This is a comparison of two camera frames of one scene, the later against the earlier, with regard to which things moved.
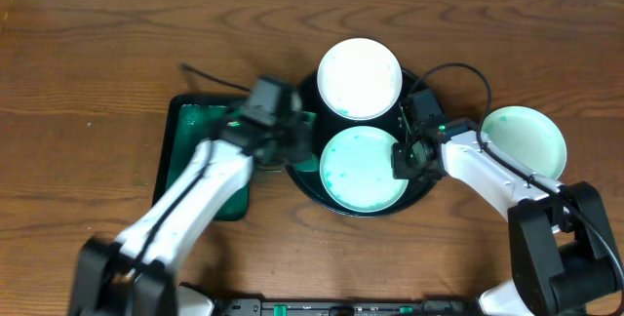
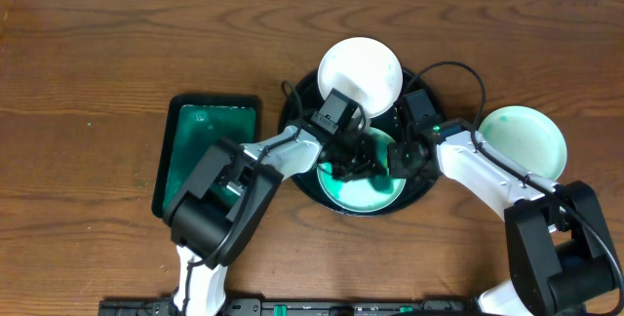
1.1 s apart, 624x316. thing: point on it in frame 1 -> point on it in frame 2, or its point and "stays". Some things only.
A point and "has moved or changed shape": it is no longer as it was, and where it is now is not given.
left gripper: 299,141 -> 355,158
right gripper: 401,170 stays
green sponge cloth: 309,162 has moved or changed shape
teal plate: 356,171 stays
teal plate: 528,138 stays
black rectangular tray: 190,119 stays
